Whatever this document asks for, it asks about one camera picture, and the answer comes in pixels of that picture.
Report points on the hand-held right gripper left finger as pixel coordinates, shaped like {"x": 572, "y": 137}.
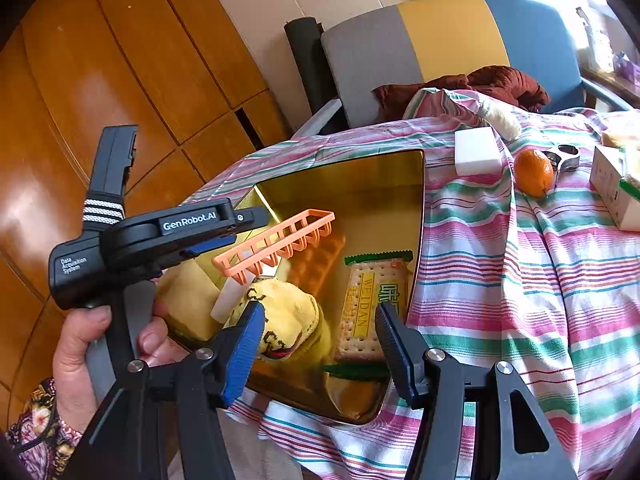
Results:
{"x": 242, "y": 360}

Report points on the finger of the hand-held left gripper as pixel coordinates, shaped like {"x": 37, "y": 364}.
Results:
{"x": 250, "y": 220}
{"x": 210, "y": 247}

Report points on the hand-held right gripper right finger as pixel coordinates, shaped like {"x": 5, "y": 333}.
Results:
{"x": 400, "y": 355}

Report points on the orange plastic soap dish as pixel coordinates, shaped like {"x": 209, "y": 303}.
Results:
{"x": 240, "y": 270}

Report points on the thick yellow sponge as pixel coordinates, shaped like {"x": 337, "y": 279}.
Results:
{"x": 190, "y": 300}

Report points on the yellow plush toy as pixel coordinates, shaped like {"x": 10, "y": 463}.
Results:
{"x": 290, "y": 315}

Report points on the gold metal tin container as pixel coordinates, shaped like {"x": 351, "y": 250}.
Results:
{"x": 370, "y": 210}

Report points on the orange fruit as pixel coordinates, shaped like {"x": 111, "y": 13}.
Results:
{"x": 534, "y": 172}

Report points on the metal spring clamp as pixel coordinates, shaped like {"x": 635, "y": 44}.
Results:
{"x": 575, "y": 159}

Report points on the person's left forearm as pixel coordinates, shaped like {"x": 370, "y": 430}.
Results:
{"x": 40, "y": 420}

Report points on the person's left hand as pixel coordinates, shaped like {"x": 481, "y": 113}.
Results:
{"x": 75, "y": 350}

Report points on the striped bed sheet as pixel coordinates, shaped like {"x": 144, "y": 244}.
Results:
{"x": 500, "y": 285}

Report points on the black rolled mat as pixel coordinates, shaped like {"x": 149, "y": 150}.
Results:
{"x": 305, "y": 60}

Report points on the wooden wardrobe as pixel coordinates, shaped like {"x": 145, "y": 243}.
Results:
{"x": 100, "y": 60}

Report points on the grey yellow blue armchair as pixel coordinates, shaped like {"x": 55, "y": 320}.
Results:
{"x": 375, "y": 60}

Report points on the white foam sponge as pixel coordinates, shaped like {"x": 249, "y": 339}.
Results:
{"x": 477, "y": 152}

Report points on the white cardboard box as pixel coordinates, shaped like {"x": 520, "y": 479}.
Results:
{"x": 607, "y": 185}

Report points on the dark red cloth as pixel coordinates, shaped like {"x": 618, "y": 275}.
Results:
{"x": 500, "y": 82}

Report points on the wooden window desk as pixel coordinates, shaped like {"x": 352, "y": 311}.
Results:
{"x": 607, "y": 82}

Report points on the purple box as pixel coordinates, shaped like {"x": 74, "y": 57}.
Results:
{"x": 627, "y": 67}

